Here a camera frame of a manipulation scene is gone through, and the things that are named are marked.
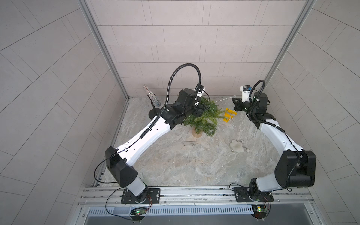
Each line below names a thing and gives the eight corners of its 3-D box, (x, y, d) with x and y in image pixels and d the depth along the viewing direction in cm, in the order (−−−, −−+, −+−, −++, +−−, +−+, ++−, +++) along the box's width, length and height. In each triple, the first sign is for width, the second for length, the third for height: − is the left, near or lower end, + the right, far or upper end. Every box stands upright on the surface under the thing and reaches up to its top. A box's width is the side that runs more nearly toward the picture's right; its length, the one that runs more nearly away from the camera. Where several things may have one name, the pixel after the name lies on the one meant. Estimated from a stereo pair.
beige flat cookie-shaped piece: (231, 152, 88) (232, 150, 86) (229, 142, 93) (230, 139, 90) (242, 152, 88) (244, 150, 86) (239, 142, 93) (241, 139, 91)
